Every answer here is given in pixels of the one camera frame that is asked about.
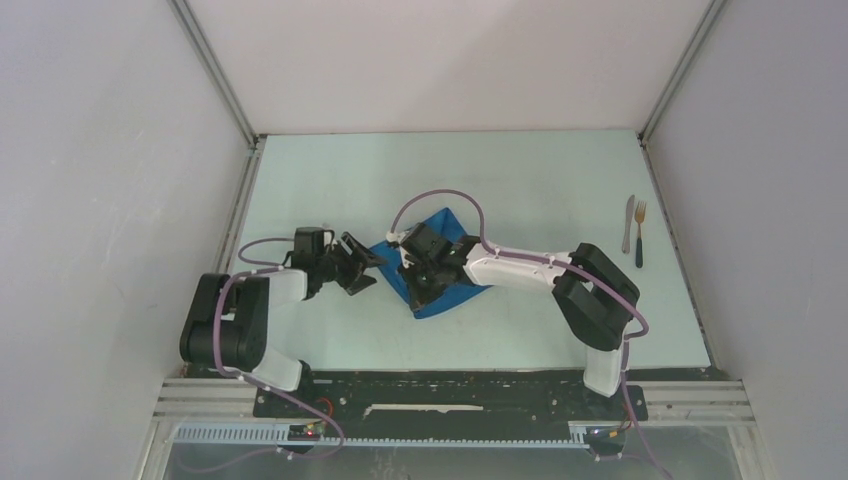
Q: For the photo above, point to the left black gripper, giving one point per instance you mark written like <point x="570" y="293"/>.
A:
<point x="357" y="250"/>

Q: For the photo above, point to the right aluminium frame post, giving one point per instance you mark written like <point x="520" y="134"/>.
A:
<point x="703" y="29"/>

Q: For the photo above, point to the aluminium frame post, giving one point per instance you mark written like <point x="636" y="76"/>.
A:
<point x="197" y="38"/>
<point x="703" y="29"/>

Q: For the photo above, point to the white cable duct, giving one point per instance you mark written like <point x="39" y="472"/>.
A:
<point x="295" y="435"/>

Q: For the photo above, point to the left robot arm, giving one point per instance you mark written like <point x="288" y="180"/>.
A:
<point x="228" y="320"/>

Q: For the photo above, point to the left aluminium frame post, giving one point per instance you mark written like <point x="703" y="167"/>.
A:
<point x="197" y="38"/>

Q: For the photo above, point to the blue cloth napkin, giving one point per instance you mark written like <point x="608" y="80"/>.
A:
<point x="446" y="224"/>

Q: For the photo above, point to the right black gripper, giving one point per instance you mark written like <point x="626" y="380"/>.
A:
<point x="418" y="295"/>

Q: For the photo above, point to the silver knife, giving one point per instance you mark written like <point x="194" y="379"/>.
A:
<point x="629" y="211"/>

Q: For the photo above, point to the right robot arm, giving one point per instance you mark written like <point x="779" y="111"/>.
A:
<point x="596" y="299"/>

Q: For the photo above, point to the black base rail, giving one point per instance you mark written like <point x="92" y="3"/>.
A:
<point x="467" y="405"/>

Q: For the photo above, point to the gold fork dark handle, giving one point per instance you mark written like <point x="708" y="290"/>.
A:
<point x="639" y="217"/>

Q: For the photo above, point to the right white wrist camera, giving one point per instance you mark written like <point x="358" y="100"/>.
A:
<point x="395" y="239"/>

